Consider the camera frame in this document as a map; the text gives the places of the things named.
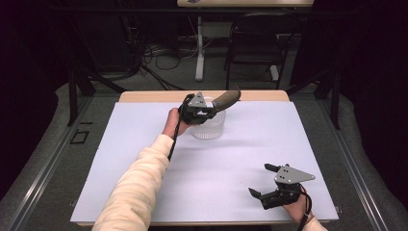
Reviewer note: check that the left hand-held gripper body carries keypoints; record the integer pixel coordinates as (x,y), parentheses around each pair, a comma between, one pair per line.
(196,110)

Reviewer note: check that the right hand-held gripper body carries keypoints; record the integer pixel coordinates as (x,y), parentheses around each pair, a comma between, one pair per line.
(292,174)

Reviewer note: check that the white plastic basket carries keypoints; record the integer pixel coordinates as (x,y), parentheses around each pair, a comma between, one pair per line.
(208,130)

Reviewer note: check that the black spatula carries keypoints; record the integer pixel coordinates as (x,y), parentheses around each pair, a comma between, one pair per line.
(226,98)

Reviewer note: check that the person's left hand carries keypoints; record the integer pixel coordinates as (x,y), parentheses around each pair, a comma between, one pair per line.
(172,123)

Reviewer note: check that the person's right hand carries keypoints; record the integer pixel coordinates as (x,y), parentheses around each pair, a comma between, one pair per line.
(296,210)

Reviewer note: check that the white table mat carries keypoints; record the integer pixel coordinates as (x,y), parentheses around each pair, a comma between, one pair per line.
(224,166)

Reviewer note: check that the wooden table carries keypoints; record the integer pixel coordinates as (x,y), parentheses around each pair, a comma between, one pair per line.
(154,96)

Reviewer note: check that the white-legged desk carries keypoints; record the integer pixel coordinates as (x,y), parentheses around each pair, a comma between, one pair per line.
(199,64)

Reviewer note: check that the black chair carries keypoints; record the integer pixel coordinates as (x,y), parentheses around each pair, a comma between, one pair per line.
(256,45)

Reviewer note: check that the black metal stand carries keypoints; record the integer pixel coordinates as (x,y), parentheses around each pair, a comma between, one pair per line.
(73,96)
(335,102)

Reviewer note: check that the short black tape strip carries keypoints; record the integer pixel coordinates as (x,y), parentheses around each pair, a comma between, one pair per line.
(86,123)

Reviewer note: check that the grey metal floor rail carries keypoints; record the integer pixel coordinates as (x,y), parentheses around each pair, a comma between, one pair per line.
(352,166)
(48,166)

